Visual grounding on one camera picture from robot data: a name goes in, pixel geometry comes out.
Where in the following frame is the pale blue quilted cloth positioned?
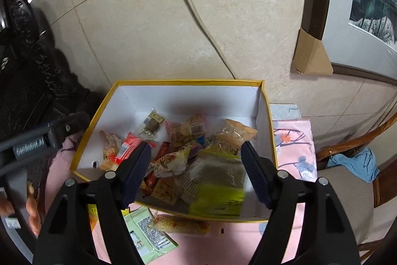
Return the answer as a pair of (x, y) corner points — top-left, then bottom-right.
(269, 104), (301, 122)

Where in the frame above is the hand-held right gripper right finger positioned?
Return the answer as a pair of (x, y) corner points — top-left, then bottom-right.
(240, 141), (362, 265)

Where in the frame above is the orange yellow long snack packet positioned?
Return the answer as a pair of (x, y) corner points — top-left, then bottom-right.
(149, 215), (211, 237)

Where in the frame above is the person's left hand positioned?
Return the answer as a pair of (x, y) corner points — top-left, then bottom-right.
(0, 181), (43, 237)

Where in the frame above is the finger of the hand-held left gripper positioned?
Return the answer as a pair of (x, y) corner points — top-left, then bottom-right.
(46, 111), (91, 148)

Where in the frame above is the yellow clear snack packet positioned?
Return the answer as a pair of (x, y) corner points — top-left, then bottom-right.
(175, 145), (249, 219)

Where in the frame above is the cardboard corner protector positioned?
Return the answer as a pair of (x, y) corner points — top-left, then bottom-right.
(291, 28), (334, 76)

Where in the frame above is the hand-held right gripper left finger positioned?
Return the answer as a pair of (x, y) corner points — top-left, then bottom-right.
(33, 141), (152, 265)

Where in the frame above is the yellow cardboard box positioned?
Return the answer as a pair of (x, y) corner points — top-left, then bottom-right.
(70, 79), (279, 224)

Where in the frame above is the pile of assorted snack packets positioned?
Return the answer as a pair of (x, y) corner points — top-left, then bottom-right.
(99, 108), (258, 206)

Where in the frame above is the pink floral cloth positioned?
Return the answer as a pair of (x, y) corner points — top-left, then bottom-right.
(43, 119), (318, 265)

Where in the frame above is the light green snack packet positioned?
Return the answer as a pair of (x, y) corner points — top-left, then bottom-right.
(122, 206), (179, 264)

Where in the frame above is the wooden chair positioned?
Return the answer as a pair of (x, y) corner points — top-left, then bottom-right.
(316, 116), (397, 262)

